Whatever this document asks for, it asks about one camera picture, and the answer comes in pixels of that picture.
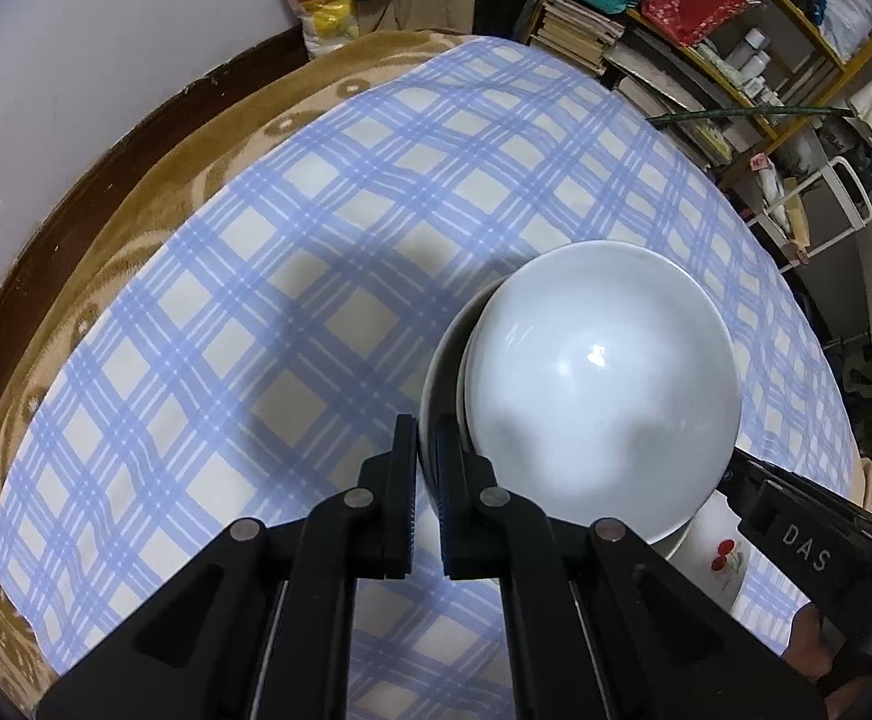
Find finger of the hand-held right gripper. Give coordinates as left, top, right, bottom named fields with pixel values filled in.
left=719, top=448, right=776, bottom=535

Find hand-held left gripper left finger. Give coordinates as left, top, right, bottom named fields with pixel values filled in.
left=35, top=415, right=420, bottom=720

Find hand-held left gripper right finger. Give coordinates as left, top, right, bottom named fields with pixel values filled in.
left=433, top=415, right=825, bottom=720

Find white cherry print plate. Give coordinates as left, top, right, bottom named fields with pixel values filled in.
left=419, top=259, right=753, bottom=616

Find white bowl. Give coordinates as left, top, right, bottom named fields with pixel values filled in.
left=460, top=240, right=742, bottom=547

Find person's right hand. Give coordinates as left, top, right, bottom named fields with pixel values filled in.
left=784, top=601, right=840, bottom=688

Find blue checked tablecloth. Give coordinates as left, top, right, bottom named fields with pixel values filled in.
left=0, top=37, right=861, bottom=720

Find white trolley cart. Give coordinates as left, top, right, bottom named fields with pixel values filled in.
left=721, top=154, right=872, bottom=271

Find dark pole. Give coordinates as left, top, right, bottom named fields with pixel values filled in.
left=646, top=106, right=853, bottom=128

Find stack of books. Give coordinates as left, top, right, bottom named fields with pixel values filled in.
left=605, top=45, right=737, bottom=166
left=530, top=0, right=624, bottom=76

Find row of toiletry bottles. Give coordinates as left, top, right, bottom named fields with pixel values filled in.
left=728, top=26, right=782, bottom=102

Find wooden shelf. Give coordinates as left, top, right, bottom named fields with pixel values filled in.
left=515, top=0, right=872, bottom=166

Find clear bag yellow contents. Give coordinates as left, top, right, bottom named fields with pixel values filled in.
left=256, top=0, right=362, bottom=61

